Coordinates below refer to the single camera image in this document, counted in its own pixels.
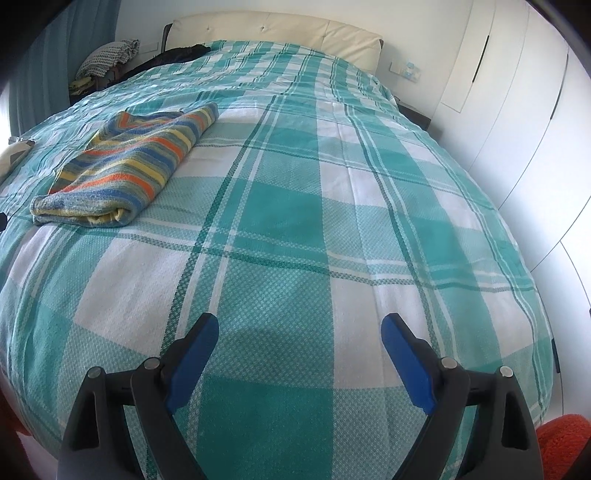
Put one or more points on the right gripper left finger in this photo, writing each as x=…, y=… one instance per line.
x=97, y=443

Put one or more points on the colourful striped knit sweater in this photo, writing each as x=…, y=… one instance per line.
x=122, y=169

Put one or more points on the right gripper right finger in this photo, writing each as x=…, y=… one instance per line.
x=502, y=442

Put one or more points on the dark bedside table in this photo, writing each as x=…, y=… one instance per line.
x=413, y=115

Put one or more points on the orange fuzzy cloth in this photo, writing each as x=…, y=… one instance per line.
x=561, y=441

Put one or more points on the folded grey striped clothes pile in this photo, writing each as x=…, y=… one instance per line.
x=105, y=60

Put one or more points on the teal window curtain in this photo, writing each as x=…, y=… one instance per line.
x=38, y=85

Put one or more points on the black garment near headboard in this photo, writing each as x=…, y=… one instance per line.
x=172, y=56

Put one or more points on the cream padded headboard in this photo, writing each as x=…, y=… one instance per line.
x=359, y=47

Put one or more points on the teal plaid bed cover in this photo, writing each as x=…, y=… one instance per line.
x=309, y=211

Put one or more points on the white wall switch panel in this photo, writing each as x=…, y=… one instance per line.
x=406, y=70

